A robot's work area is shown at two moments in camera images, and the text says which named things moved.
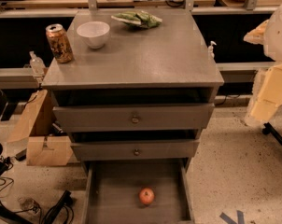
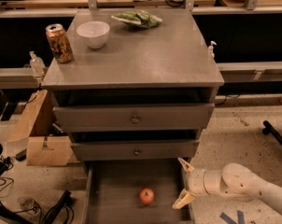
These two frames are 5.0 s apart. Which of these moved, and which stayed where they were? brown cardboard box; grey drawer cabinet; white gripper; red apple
Moved: white gripper
Stayed: grey drawer cabinet; brown cardboard box; red apple
